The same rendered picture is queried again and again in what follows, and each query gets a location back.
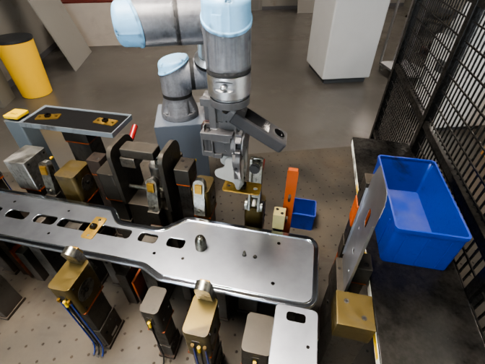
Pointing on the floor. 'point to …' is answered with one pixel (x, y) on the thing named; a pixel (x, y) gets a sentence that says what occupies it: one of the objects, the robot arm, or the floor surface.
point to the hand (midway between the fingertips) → (242, 181)
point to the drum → (24, 64)
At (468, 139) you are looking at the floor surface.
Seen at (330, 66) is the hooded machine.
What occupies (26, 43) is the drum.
